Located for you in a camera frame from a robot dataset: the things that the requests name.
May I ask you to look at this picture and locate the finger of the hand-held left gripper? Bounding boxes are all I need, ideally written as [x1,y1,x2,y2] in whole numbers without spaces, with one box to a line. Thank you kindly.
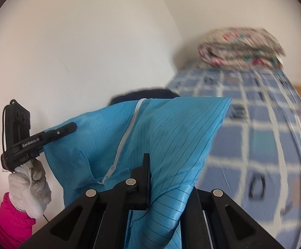
[40,122,78,142]

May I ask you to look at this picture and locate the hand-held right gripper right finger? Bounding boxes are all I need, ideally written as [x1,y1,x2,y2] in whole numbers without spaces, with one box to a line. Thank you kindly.
[176,188,286,249]

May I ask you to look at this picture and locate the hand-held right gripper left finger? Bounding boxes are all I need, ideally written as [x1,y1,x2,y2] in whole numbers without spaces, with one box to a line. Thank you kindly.
[18,153,151,249]

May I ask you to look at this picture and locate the light blue jacket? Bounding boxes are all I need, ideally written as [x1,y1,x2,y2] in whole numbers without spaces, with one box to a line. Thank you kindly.
[44,96,232,249]

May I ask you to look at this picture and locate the person's left forearm pink sleeve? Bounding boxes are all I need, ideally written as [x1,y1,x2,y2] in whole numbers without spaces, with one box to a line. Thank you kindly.
[0,192,37,248]

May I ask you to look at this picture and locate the folded dark navy clothes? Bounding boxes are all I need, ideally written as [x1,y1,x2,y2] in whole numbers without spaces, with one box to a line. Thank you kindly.
[110,88,181,107]

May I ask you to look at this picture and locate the person's left hand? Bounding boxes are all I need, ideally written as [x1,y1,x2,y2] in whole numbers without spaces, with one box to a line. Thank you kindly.
[2,159,53,220]

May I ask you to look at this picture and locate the bed with blue checked sheet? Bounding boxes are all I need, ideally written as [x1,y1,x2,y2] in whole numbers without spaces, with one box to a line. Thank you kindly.
[165,62,301,249]

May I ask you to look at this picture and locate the folded floral quilt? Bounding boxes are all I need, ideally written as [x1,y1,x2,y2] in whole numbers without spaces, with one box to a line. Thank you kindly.
[198,27,287,70]

